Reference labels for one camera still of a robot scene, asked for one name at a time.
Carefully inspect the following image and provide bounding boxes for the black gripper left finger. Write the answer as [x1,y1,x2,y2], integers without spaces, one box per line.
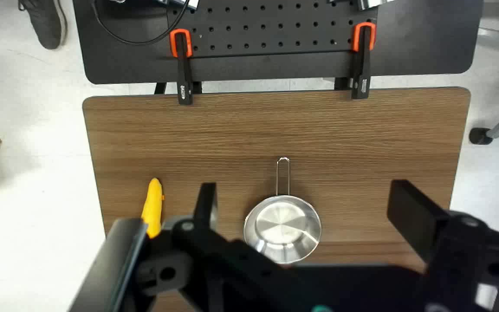
[193,182,221,234]

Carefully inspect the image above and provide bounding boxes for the long aluminium rail with bracket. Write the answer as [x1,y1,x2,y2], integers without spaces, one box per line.
[358,0,392,12]

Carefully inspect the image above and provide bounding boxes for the black perforated breadboard table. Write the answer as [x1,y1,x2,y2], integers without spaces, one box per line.
[72,0,486,86]

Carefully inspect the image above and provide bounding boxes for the orange black bar clamp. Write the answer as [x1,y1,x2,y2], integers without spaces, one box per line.
[169,26,197,107]
[351,21,378,100]

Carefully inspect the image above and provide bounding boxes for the black cable on breadboard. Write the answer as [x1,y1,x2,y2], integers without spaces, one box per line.
[91,0,177,47]

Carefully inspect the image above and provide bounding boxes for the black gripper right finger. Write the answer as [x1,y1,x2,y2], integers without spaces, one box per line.
[387,178,455,256]

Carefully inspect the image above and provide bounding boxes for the small steel pan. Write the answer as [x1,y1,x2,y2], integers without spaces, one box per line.
[243,154,325,267]

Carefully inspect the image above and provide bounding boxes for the yellow carrot plush toy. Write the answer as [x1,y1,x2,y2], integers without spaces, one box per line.
[139,177,167,241]

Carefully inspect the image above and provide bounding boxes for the short aluminium rail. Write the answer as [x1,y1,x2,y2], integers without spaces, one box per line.
[155,0,202,14]

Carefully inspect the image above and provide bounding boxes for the dark shoe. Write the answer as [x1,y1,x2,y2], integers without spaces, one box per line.
[18,0,70,52]

